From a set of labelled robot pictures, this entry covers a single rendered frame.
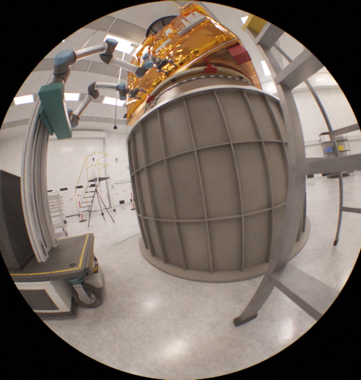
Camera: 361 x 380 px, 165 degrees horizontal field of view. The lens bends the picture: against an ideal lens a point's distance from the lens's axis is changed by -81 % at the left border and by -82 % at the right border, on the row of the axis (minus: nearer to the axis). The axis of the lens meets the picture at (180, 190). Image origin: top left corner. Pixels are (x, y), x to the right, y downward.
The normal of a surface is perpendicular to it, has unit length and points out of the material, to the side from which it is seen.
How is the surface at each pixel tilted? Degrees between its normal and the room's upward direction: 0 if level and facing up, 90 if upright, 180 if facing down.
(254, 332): 0
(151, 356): 0
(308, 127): 90
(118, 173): 90
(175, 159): 90
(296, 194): 93
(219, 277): 0
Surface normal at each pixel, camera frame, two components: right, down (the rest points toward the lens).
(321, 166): -0.98, 0.16
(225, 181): -0.28, 0.07
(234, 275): -0.16, -0.99
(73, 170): 0.73, -0.10
